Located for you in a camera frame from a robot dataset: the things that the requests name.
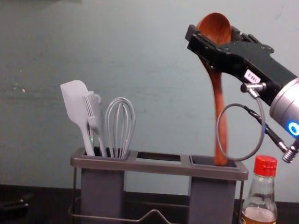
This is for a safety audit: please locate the clear glass sauce bottle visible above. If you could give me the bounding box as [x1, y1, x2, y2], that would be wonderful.
[239, 152, 283, 224]

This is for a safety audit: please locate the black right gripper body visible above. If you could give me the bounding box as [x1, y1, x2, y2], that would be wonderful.
[215, 40, 299, 108]

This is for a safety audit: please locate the brown wooden spoon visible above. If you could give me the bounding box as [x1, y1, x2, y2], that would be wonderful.
[184, 10, 241, 168]

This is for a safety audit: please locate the grey plastic utensil bin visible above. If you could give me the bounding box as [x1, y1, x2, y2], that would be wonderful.
[183, 154, 241, 224]
[75, 145, 131, 224]

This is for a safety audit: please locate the pale grey slotted turner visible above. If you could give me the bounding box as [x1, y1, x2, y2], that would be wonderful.
[77, 90, 113, 158]

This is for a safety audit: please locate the black wire utensil rack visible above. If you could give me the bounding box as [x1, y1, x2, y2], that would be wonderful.
[64, 144, 250, 224]

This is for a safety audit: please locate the thin dark gripper cable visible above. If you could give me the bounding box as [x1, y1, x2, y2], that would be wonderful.
[213, 78, 299, 168]

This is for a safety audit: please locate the pale grey silicone spatula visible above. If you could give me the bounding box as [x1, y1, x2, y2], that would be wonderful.
[54, 78, 102, 157]

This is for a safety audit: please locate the pale grey whisk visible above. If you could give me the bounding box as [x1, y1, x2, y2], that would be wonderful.
[101, 95, 139, 160]

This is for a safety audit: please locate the black table cloth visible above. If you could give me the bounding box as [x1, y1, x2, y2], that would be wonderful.
[0, 176, 299, 224]

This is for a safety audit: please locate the red bottle cap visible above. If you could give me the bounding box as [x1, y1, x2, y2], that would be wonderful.
[253, 153, 279, 179]

